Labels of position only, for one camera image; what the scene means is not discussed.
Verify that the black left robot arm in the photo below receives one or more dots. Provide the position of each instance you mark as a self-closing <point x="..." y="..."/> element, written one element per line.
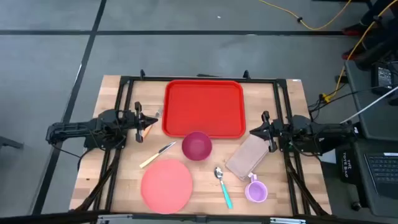
<point x="77" y="127"/>

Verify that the dark laptop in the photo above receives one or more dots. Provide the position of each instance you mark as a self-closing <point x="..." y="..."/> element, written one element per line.
<point x="384" y="171"/>

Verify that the magenta plastic bowl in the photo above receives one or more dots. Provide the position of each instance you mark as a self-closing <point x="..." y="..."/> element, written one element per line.
<point x="196" y="146"/>

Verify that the black caster wheel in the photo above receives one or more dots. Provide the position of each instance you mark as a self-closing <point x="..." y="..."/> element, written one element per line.
<point x="356" y="206"/>

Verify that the silver mount bar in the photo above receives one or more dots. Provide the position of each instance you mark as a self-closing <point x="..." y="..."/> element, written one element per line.
<point x="118" y="217"/>

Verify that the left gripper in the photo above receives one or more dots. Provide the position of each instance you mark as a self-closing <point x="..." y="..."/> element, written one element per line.
<point x="138" y="121"/>

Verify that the black tote bag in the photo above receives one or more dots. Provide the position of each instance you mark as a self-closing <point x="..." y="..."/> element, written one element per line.
<point x="347" y="166"/>

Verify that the coral pink plate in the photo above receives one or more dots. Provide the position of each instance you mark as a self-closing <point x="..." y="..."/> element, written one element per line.
<point x="166" y="186"/>

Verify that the black power supply box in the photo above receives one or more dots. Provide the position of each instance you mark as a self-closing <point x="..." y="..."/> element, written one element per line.
<point x="384" y="77"/>

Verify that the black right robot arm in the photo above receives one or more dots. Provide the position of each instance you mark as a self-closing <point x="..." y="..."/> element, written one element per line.
<point x="326" y="130"/>

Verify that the black floor stand foot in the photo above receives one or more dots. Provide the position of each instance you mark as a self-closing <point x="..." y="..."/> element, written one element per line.
<point x="9" y="142"/>

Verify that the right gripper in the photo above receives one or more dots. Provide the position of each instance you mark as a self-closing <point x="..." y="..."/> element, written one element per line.
<point x="276" y="130"/>

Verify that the person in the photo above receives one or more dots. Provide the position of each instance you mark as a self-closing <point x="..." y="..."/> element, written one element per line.
<point x="373" y="15"/>

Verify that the black aluminium table frame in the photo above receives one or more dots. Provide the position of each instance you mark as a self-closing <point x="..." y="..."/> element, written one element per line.
<point x="149" y="77"/>

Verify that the red plastic tray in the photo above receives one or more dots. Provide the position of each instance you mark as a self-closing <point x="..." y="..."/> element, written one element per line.
<point x="202" y="109"/>

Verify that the beige cloth napkin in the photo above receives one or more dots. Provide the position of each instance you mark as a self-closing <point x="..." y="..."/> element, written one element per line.
<point x="247" y="157"/>

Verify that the lilac plastic mug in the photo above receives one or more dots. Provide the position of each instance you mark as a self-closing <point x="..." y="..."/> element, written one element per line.
<point x="256" y="191"/>

